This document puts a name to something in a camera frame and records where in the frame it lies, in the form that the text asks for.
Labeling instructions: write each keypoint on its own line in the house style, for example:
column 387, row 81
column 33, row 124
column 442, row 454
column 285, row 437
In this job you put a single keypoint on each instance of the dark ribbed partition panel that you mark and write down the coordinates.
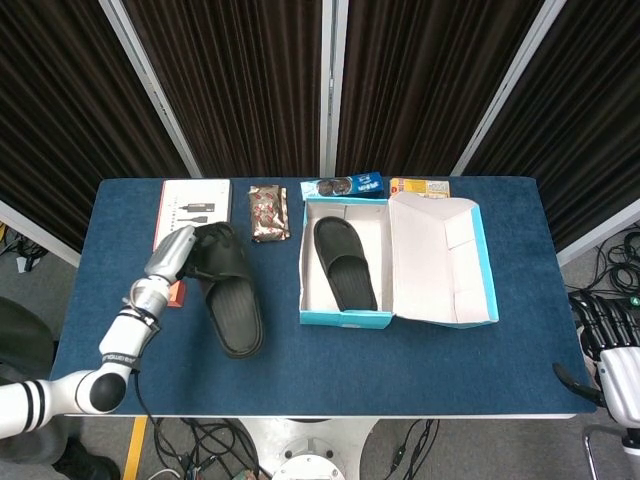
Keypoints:
column 420, row 85
column 240, row 85
column 60, row 125
column 590, row 125

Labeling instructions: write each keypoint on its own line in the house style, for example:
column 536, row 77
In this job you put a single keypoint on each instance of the metal chair frame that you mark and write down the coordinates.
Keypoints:
column 595, row 430

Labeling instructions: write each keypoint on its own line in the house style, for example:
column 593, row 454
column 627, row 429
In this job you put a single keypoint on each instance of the white partition bottom rail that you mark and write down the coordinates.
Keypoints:
column 40, row 232
column 600, row 230

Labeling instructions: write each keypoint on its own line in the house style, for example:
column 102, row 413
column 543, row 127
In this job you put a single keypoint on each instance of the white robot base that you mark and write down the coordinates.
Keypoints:
column 305, row 450

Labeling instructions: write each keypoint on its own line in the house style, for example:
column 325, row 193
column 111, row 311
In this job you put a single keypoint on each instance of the brown foil snack packet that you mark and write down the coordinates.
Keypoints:
column 269, row 212

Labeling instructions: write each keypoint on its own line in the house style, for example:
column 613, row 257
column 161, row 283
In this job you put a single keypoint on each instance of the light blue shoe box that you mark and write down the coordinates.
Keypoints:
column 430, row 260

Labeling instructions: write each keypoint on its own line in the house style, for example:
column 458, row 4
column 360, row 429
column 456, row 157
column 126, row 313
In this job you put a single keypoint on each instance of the orange wooden cube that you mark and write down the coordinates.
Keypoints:
column 177, row 295

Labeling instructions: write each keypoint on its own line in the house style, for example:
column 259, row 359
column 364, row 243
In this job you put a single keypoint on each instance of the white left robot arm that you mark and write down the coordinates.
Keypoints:
column 120, row 345

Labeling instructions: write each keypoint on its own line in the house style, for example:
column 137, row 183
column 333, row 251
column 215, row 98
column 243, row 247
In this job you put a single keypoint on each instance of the blue cookie package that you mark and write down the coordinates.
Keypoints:
column 345, row 186

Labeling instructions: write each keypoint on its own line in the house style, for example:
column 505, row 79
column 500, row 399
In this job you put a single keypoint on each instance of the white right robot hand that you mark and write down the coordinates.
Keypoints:
column 622, row 380

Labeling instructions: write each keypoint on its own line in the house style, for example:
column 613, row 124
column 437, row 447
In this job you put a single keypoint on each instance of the yellow floor tape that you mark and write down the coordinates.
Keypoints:
column 134, row 450

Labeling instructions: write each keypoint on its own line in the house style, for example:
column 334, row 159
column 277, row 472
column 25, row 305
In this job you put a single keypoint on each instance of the black rubber slipper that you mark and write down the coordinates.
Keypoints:
column 345, row 270
column 235, row 320

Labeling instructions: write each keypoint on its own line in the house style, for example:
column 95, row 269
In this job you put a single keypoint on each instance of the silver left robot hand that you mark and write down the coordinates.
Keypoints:
column 170, row 252

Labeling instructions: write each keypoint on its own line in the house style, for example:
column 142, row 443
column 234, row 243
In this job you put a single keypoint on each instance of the yellow snack packet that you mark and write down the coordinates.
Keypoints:
column 420, row 186

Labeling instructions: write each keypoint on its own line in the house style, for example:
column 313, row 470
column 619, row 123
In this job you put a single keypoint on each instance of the white partition post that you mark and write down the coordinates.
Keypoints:
column 150, row 85
column 505, row 90
column 332, row 85

